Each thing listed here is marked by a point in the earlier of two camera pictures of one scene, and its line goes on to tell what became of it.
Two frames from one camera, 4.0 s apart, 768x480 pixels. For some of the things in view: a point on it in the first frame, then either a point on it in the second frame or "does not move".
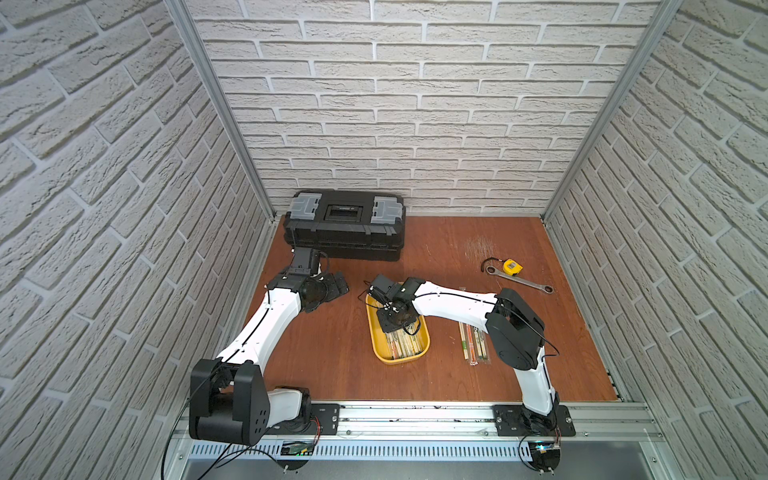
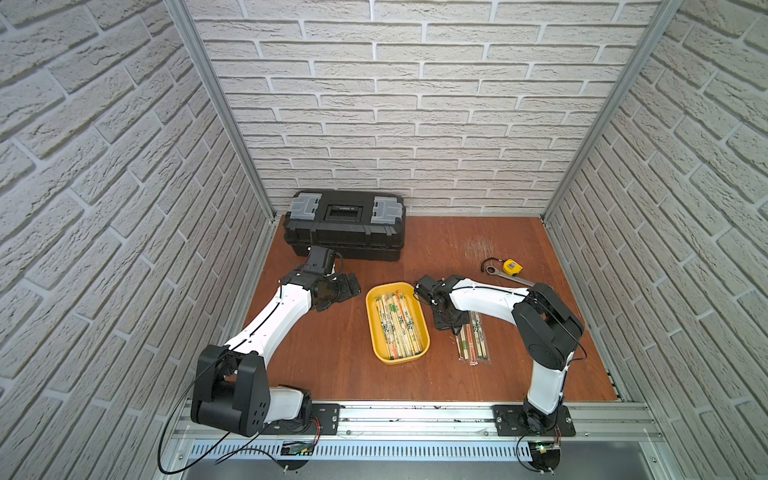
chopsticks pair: (481, 343) does not move
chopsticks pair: (472, 345) does not move
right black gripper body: (389, 321) → (449, 320)
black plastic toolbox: (347, 224) does not move
